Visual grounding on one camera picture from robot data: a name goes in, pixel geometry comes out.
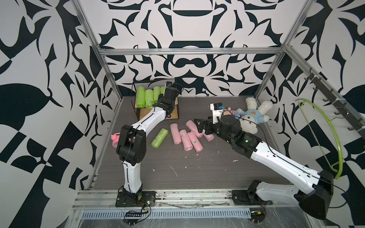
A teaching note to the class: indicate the black round connector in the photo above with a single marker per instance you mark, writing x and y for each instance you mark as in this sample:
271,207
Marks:
257,217

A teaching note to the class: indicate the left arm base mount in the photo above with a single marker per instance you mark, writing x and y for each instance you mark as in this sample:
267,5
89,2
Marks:
126,199

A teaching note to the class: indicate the black usb hub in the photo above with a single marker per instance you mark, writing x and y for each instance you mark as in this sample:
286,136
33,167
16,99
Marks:
133,215

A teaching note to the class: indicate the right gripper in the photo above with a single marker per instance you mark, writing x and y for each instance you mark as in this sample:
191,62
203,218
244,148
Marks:
200,127

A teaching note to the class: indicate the cartoon boy plush doll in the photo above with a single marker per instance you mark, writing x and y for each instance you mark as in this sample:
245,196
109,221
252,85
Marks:
231,112

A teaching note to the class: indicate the pink alarm clock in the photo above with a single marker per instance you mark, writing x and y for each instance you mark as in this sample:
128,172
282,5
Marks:
115,139

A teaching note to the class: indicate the black wall hook rail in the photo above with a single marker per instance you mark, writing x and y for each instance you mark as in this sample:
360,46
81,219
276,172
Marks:
344,109

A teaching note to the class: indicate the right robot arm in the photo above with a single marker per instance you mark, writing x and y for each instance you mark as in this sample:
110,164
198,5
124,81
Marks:
309,189

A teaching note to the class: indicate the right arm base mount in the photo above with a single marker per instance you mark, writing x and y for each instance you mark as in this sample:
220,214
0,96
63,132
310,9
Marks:
247,198

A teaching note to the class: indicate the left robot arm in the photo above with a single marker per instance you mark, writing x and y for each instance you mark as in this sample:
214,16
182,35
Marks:
132,146

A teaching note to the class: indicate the white teddy bear plush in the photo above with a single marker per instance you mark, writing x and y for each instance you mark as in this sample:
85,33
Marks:
254,115

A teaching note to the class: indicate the green plastic hanger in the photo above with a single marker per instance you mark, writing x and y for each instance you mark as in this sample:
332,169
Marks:
321,134

